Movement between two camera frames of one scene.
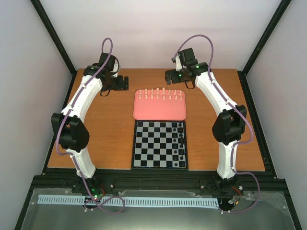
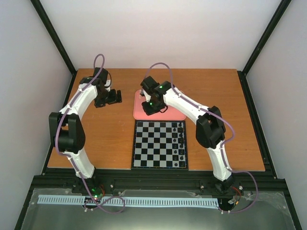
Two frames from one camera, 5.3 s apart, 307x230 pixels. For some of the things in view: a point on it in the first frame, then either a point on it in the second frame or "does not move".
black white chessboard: x=159 y=144 does not move
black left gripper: x=120 y=86 to x=113 y=100
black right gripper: x=174 y=79 to x=149 y=112
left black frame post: x=53 y=35 does not move
